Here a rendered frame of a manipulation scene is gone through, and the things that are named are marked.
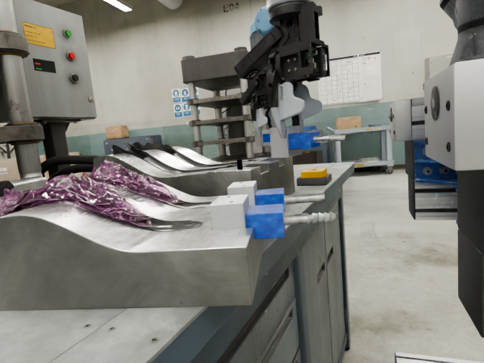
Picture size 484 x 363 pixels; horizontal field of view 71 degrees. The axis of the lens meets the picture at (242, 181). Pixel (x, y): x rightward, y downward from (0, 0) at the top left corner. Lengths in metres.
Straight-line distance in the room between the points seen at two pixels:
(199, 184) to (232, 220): 0.29
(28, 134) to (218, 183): 0.68
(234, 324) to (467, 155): 0.35
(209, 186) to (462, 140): 0.42
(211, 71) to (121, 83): 4.15
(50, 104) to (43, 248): 1.05
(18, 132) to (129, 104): 7.30
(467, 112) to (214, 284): 0.26
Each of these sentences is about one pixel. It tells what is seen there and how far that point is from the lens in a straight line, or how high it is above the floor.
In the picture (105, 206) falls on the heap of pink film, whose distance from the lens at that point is 0.41.
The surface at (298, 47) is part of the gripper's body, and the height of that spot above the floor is 1.08.
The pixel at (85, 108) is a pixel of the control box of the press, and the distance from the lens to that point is 1.48.
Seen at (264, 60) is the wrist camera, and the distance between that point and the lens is 0.66.
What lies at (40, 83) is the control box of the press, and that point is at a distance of 1.39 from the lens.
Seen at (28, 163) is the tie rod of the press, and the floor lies 0.93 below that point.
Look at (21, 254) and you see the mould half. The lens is 0.39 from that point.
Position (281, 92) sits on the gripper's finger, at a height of 1.02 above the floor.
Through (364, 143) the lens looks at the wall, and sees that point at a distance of 7.03.
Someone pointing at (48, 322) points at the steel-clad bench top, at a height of 0.80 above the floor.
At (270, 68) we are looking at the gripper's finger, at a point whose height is 1.06.
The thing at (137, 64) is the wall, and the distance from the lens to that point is 8.36.
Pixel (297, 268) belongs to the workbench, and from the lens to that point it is 0.81.
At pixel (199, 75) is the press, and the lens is 4.75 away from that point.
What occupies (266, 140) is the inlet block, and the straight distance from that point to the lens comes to 1.15.
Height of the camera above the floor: 0.95
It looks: 8 degrees down
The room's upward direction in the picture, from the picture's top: 5 degrees counter-clockwise
